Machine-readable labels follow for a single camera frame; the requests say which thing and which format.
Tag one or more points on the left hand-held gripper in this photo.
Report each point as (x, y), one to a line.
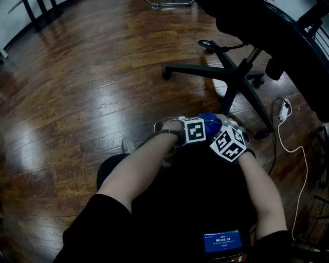
(195, 131)

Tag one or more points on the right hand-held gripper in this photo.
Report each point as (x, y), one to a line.
(230, 145)

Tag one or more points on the blue cloth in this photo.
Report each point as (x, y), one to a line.
(212, 124)

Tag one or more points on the black office chair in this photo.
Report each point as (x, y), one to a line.
(236, 79)

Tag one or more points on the person's right forearm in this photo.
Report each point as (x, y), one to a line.
(264, 200)

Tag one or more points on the person's left forearm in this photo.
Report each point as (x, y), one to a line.
(136, 174)

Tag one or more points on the white power adaptor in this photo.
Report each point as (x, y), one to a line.
(284, 111)

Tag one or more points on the black metal stand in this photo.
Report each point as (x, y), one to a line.
(322, 159)

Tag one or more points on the phone with blue screen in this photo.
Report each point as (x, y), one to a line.
(223, 240)

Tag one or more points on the black metal railing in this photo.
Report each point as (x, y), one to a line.
(322, 38)

